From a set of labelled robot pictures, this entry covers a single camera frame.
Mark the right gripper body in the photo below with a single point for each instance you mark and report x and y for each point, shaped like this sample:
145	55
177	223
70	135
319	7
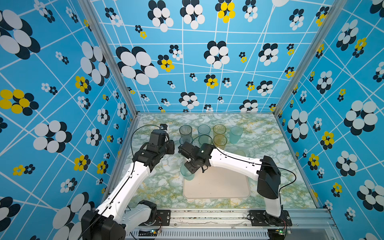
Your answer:
191	166

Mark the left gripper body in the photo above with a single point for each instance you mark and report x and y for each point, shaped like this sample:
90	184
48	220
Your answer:
167	149

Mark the tall teal tumbler front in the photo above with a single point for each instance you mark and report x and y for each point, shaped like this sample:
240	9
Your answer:
187	175

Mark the tall teal tumbler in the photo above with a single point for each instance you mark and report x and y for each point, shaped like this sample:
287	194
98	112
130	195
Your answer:
235	134
187	175

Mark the tall light blue faceted tumbler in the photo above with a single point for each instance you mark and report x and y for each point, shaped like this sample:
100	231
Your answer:
185	139

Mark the tall amber tumbler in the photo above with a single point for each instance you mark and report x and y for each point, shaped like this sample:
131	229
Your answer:
220	141

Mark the tall frosted blue tumbler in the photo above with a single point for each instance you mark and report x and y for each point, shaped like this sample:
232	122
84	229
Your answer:
204	130

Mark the tall grey tumbler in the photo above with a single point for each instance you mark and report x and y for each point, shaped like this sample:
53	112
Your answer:
185	131

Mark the short green cup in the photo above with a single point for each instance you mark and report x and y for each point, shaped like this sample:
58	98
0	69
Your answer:
240	153

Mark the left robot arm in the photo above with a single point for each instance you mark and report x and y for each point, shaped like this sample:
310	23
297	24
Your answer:
106	221

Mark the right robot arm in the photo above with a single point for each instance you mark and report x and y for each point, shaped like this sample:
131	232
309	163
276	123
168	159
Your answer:
264	171

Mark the beige plastic tray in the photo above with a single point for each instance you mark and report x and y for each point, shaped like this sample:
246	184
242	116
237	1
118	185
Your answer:
217	182

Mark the tall green tumbler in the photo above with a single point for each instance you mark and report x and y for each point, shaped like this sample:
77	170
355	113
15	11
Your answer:
205	139

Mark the tall yellow-olive tumbler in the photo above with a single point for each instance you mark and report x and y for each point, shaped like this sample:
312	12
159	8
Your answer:
219	129

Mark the small green circuit board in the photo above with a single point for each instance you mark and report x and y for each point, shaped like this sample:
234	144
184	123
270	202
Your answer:
148	233

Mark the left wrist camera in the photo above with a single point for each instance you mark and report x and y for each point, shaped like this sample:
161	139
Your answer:
163	127

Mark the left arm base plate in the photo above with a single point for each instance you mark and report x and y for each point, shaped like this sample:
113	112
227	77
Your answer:
162	218

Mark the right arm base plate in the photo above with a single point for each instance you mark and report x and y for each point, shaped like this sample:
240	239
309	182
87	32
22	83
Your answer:
259	218

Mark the aluminium front rail frame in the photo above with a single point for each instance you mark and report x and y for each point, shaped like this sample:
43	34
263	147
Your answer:
231	224

